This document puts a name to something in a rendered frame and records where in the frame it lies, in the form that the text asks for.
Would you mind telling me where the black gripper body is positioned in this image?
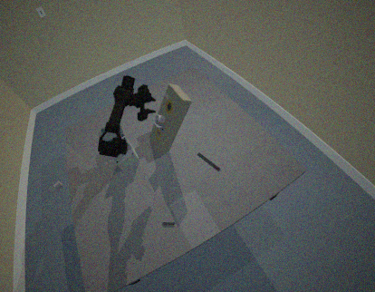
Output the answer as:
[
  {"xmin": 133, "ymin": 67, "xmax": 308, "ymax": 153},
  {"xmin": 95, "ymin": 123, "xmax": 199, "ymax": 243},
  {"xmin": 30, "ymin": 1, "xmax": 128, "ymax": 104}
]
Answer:
[{"xmin": 130, "ymin": 85, "xmax": 149, "ymax": 121}]

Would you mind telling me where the white cylinder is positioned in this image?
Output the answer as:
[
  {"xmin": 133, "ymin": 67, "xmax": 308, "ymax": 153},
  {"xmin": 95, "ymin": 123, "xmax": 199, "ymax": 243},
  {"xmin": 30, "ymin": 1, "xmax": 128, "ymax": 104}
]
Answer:
[{"xmin": 155, "ymin": 115, "xmax": 165, "ymax": 123}]

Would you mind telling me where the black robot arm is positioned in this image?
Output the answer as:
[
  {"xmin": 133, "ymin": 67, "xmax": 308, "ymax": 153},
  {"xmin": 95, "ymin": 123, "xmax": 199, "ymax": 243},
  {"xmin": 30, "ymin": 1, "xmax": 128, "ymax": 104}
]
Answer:
[{"xmin": 98, "ymin": 75, "xmax": 151, "ymax": 157}]

